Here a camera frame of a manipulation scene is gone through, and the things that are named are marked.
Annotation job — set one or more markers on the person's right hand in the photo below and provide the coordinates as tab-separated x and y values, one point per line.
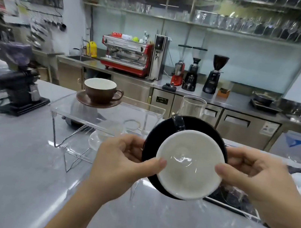
272	188

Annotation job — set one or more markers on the person's left hand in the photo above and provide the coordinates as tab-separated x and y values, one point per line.
113	169

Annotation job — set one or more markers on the white saucer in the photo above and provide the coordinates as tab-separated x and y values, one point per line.
94	142

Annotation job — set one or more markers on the white coffee cup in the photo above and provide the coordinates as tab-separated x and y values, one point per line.
112	129

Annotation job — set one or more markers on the black saucer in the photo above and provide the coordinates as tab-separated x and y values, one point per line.
155	138

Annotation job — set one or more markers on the clear acrylic two-tier shelf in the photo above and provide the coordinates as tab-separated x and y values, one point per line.
139	113

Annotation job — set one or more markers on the brown saucer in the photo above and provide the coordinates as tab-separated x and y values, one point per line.
87	102

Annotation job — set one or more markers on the black coffee cup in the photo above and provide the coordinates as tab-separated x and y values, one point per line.
187	166

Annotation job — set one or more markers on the brown coffee cup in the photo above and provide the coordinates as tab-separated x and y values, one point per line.
100	91

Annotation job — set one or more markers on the person's left forearm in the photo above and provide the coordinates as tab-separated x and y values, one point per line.
74	217

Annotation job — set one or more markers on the glass siphon coffee maker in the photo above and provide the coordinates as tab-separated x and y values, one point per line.
193	106

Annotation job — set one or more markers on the red coffee grinder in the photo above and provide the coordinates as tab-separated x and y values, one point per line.
176	79

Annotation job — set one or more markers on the white-bordered black bar mat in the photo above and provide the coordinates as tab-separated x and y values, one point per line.
228	198

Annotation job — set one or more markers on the white appliance blue logo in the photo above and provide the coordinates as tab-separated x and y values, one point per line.
296	147

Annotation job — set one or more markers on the steel gooseneck kettle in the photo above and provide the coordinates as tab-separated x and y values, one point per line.
85	113

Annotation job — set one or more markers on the black induction cooker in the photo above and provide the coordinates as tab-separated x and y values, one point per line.
265	108

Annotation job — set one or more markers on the stainless steel cabinet unit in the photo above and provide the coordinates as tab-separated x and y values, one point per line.
131	89

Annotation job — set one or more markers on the black cooking pot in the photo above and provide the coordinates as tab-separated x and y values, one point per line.
263	99

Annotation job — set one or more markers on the black tamping station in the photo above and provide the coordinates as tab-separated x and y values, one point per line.
169	87

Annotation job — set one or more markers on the red espresso machine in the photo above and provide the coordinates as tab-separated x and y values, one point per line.
123	67

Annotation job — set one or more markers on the small wooden box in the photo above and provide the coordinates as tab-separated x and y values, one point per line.
223	93

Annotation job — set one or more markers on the steel water boiler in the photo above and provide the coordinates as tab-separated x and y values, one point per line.
158	59

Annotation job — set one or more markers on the black grinder clear hopper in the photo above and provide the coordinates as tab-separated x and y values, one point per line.
190	79

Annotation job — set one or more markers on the yellow plastic bottle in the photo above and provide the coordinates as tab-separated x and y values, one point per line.
93	49

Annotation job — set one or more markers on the black grinder dark hopper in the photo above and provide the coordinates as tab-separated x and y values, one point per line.
212	82

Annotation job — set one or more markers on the black grinder with tray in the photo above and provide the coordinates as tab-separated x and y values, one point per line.
18	83

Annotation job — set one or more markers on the row of hanging mugs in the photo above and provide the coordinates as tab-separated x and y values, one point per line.
62	26

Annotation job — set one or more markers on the rows of rack glassware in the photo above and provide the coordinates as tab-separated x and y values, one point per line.
238	24

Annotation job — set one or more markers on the wall knife rack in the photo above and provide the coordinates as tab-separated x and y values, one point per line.
37	35

